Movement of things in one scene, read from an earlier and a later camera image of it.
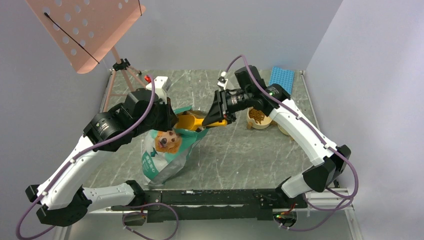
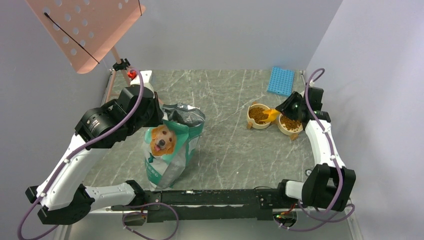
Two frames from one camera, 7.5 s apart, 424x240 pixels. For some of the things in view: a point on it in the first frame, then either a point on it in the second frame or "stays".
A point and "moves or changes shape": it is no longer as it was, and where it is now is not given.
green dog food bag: x=164 y=154 moves or changes shape
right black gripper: x=220 y=109 -> x=285 y=108
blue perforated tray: x=284 y=78 stays
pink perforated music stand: x=85 y=31 stays
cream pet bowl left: x=258 y=119 stays
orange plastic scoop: x=189 y=122 -> x=273 y=114
